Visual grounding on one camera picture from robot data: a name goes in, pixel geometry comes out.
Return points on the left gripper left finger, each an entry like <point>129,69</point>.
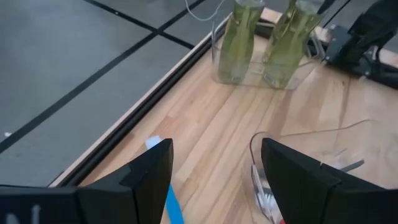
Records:
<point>140,186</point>

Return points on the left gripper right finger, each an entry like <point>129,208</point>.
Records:
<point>298,186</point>

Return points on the red dish brush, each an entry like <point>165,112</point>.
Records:
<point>282,221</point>

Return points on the yellow-green soap pump bottle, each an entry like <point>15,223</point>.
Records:
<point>289,46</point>
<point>239,46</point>

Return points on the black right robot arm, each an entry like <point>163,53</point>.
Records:
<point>370,28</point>

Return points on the blue dish brush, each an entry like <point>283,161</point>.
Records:
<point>174,208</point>

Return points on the clear plastic bin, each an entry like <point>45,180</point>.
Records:
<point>256,174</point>
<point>253,77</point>

